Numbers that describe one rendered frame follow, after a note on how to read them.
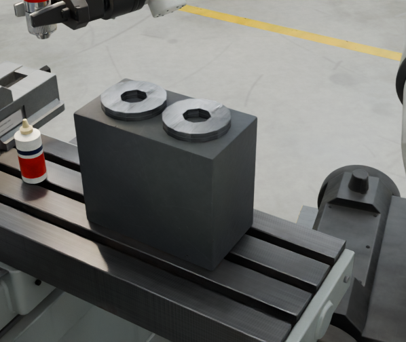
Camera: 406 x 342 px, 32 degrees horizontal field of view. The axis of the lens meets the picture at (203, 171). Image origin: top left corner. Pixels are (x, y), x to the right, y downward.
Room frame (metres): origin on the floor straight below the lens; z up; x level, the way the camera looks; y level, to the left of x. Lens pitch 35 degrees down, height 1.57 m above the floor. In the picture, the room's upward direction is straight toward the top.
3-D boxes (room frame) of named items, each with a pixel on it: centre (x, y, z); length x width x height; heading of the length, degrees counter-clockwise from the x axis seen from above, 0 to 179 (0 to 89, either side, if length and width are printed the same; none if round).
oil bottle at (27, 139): (0.93, 0.27, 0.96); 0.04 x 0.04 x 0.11
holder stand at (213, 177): (0.81, 0.05, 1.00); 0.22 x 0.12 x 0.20; 59
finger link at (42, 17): (1.05, 0.24, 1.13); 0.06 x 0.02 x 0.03; 129
